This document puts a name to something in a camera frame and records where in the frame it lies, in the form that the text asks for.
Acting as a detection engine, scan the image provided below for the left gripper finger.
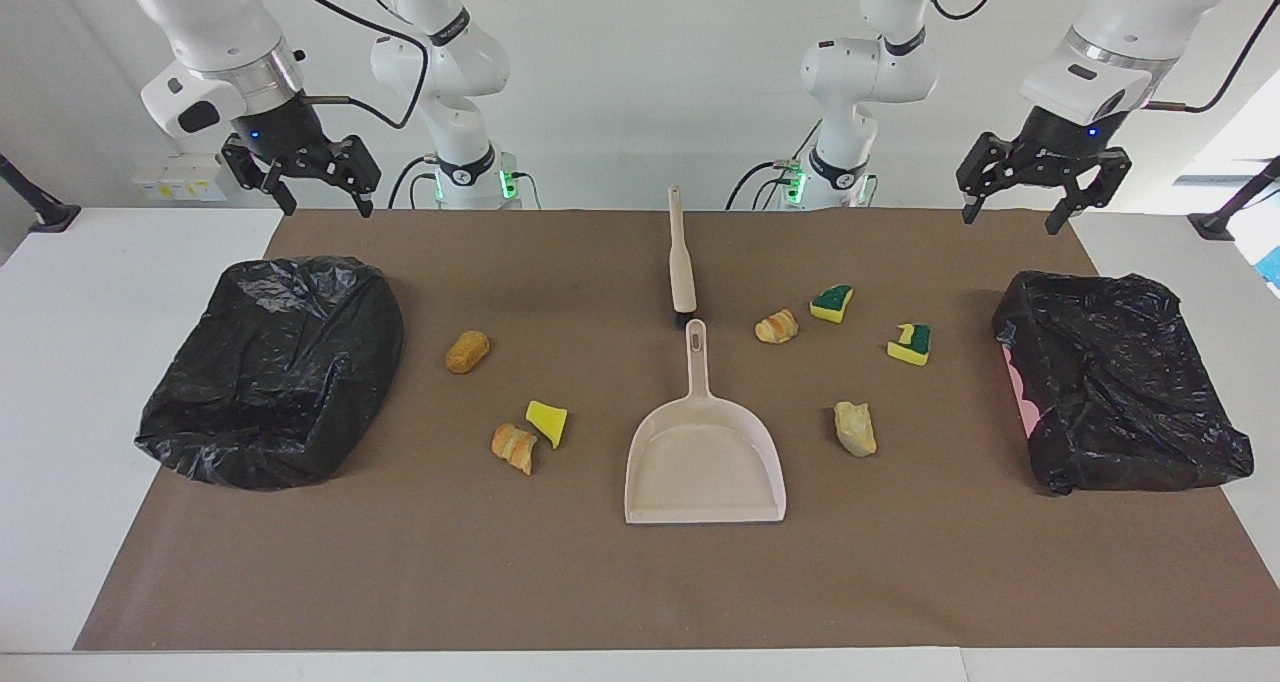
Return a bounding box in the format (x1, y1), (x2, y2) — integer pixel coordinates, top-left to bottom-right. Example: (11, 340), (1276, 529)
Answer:
(1046, 150), (1131, 235)
(957, 132), (1011, 223)

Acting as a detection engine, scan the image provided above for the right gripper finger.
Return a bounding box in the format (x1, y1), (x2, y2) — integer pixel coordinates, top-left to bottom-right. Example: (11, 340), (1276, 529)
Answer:
(222, 134), (298, 216)
(335, 136), (383, 218)

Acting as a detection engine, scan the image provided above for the green yellow sponge piece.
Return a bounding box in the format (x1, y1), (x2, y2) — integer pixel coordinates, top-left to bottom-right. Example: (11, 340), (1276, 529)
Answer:
(887, 323), (932, 367)
(810, 284), (855, 324)

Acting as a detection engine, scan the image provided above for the brown croquette bread piece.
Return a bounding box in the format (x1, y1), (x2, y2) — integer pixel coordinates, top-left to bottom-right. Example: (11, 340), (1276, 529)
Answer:
(445, 330), (492, 375)

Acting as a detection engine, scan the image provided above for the beige bread chunk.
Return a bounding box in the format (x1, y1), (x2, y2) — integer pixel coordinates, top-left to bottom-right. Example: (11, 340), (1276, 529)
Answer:
(834, 401), (878, 458)

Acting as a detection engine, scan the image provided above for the plain yellow sponge piece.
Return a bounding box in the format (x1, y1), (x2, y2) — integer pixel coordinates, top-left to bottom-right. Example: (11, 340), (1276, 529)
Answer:
(526, 400), (569, 450)

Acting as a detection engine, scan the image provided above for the orange croissant piece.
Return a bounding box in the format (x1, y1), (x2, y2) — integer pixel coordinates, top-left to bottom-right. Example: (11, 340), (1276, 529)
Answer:
(491, 423), (539, 477)

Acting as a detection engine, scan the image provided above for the beige hand brush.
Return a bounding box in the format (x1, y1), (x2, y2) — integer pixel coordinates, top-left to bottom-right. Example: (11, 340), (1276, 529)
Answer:
(667, 186), (698, 321)

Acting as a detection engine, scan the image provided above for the beige plastic dustpan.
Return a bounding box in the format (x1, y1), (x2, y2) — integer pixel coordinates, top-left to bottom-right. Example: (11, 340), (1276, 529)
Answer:
(625, 319), (787, 525)

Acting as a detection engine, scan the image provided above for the black trash bag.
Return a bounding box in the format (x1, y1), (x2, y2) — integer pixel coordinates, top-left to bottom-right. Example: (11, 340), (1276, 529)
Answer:
(134, 255), (406, 491)
(991, 270), (1255, 496)

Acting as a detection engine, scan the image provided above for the pink plastic bin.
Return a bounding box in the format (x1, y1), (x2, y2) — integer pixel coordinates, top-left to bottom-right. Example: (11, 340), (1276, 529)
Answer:
(1003, 347), (1041, 438)

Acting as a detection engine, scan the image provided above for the black stand foot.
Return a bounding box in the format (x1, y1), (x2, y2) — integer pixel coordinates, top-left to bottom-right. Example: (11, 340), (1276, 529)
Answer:
(0, 152), (82, 234)
(1188, 156), (1280, 241)

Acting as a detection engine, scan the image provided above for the brown paper table mat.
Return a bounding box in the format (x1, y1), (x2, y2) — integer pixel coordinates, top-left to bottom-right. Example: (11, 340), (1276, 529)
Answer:
(73, 209), (1280, 653)

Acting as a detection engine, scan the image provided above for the black base cable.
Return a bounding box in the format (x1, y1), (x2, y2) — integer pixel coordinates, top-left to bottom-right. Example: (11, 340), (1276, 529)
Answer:
(388, 157), (441, 210)
(727, 160), (801, 210)

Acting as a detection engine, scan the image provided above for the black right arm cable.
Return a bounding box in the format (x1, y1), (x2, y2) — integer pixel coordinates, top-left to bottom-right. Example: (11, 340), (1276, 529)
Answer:
(262, 0), (431, 130)

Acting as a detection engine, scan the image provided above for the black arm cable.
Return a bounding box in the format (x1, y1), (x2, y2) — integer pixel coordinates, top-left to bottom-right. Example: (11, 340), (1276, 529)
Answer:
(920, 0), (1280, 113)
(262, 0), (431, 130)

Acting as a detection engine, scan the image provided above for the white wall socket box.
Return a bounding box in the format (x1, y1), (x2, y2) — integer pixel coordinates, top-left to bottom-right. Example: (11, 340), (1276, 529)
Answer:
(132, 154), (229, 203)

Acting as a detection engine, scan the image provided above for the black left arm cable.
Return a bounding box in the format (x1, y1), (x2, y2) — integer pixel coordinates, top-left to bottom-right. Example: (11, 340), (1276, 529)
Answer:
(920, 0), (1280, 113)

